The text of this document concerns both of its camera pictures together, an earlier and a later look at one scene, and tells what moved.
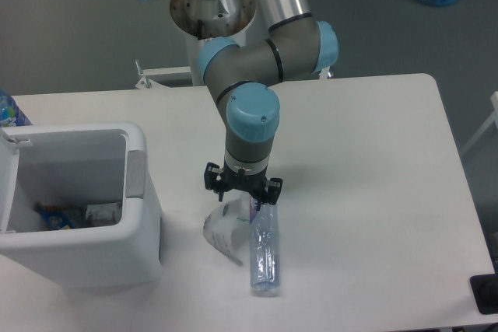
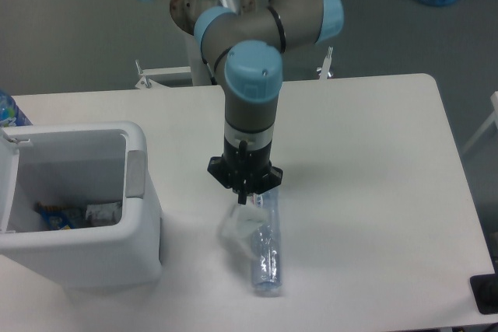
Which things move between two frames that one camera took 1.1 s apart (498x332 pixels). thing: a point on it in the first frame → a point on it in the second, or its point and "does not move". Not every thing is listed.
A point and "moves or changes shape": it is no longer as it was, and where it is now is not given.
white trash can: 75,206 does not move
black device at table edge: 485,289 does not move
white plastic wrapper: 228,226 moves or changes shape
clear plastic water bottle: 265,248 does not move
